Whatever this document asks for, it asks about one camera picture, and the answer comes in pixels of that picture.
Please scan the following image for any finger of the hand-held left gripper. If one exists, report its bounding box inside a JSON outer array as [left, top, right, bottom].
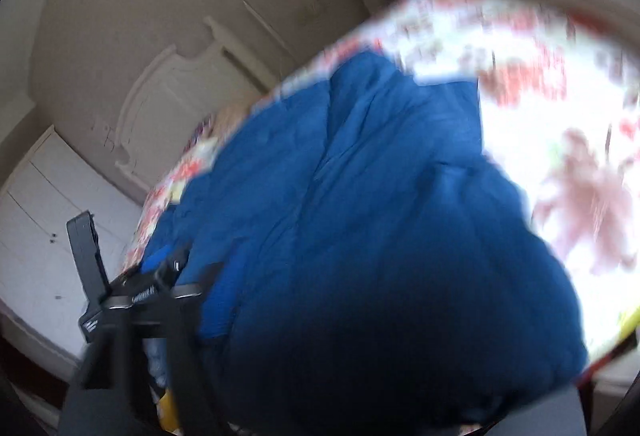
[[141, 242, 194, 287]]

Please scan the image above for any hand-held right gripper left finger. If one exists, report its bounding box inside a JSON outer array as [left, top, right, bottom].
[[59, 262, 237, 436]]

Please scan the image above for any yellow item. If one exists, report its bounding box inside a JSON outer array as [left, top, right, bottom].
[[159, 388, 182, 434]]

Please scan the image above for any white cabinet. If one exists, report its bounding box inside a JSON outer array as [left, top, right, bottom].
[[0, 125, 145, 369]]

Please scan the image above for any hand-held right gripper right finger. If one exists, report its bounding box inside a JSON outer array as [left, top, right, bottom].
[[542, 383, 587, 436]]

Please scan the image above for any floral printed bed sheet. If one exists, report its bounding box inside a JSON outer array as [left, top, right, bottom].
[[122, 0, 640, 369]]

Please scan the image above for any blue garment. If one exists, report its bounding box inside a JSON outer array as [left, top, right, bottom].
[[140, 50, 589, 436]]

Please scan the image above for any white headboard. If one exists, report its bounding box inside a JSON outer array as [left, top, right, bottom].
[[114, 15, 283, 199]]

